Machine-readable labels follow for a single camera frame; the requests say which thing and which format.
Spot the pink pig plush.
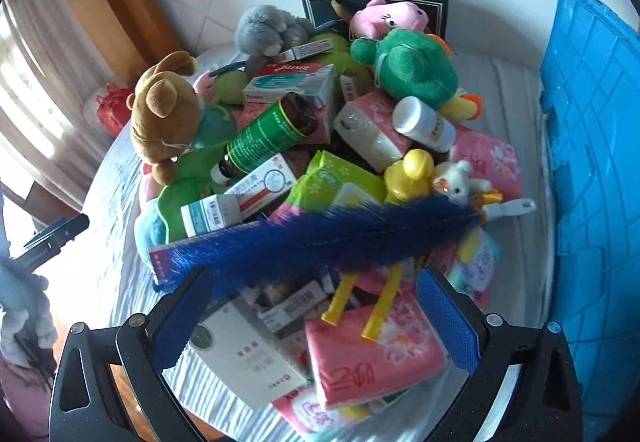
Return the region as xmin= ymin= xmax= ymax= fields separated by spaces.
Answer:
xmin=348 ymin=0 xmax=431 ymax=40

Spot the pink white tissue pack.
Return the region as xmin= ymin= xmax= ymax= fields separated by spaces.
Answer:
xmin=272 ymin=384 xmax=331 ymax=434

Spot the small white box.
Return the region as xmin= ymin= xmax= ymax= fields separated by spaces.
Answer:
xmin=280 ymin=38 xmax=335 ymax=62

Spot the person's pink clothing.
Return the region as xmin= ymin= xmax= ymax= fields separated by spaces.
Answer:
xmin=0 ymin=357 xmax=51 ymax=442

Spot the white barcode medicine box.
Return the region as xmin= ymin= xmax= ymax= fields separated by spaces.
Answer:
xmin=257 ymin=281 xmax=335 ymax=330

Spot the lime green tissue pack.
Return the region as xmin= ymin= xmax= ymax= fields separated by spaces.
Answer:
xmin=287 ymin=150 xmax=388 ymax=223

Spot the pink clear tissue pack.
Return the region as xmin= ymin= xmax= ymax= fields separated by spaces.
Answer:
xmin=334 ymin=89 xmax=413 ymax=173

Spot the blue feather duster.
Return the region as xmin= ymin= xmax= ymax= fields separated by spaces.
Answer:
xmin=170 ymin=197 xmax=538 ymax=283

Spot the green headed plush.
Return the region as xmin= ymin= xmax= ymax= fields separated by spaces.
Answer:
xmin=209 ymin=68 xmax=251 ymax=105

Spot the green plush toy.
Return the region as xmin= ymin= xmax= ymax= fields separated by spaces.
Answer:
xmin=156 ymin=149 xmax=232 ymax=243

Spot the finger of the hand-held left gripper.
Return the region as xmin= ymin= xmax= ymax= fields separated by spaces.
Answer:
xmin=21 ymin=245 xmax=62 ymax=274
xmin=29 ymin=214 xmax=91 ymax=251

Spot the brown teddy bear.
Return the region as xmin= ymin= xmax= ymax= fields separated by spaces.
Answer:
xmin=126 ymin=51 xmax=201 ymax=183

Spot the grey plush toy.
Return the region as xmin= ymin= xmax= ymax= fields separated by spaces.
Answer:
xmin=234 ymin=4 xmax=313 ymax=68

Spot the white pill bottle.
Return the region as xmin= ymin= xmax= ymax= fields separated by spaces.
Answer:
xmin=391 ymin=95 xmax=457 ymax=153

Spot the small white bear plush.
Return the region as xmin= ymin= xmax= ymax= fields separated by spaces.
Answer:
xmin=432 ymin=159 xmax=493 ymax=205

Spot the orange white medicine box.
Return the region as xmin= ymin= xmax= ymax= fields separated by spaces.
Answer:
xmin=222 ymin=154 xmax=298 ymax=218

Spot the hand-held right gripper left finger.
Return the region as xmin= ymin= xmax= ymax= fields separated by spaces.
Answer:
xmin=50 ymin=266 xmax=216 ymax=442

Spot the sheer white curtain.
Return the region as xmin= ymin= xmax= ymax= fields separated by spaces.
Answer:
xmin=0 ymin=0 xmax=116 ymax=213

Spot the red teal medicine box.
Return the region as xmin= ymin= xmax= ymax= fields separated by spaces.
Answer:
xmin=243 ymin=62 xmax=337 ymax=109

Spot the black box with metal clasp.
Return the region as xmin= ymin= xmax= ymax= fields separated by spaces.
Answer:
xmin=300 ymin=0 xmax=449 ymax=40

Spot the person's left hand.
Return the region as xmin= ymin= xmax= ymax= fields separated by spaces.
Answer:
xmin=0 ymin=267 xmax=57 ymax=369

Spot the pastel tissue pack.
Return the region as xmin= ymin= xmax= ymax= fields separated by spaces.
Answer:
xmin=447 ymin=227 xmax=501 ymax=308

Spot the white green medicine box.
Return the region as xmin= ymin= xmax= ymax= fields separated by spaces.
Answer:
xmin=190 ymin=294 xmax=311 ymax=410

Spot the white teal medicine box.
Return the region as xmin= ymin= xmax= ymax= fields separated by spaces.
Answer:
xmin=180 ymin=194 xmax=246 ymax=239

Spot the blue plastic crate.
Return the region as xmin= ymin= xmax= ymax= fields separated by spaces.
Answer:
xmin=539 ymin=0 xmax=640 ymax=403

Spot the green plush with yellow feet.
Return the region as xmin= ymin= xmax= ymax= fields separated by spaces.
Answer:
xmin=350 ymin=29 xmax=482 ymax=125

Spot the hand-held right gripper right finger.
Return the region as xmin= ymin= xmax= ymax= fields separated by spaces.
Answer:
xmin=416 ymin=267 xmax=583 ymax=442

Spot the brown bottle with green label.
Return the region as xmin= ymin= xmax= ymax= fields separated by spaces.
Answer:
xmin=210 ymin=92 xmax=318 ymax=183

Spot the red bag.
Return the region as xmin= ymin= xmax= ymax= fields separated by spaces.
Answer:
xmin=95 ymin=83 xmax=135 ymax=135

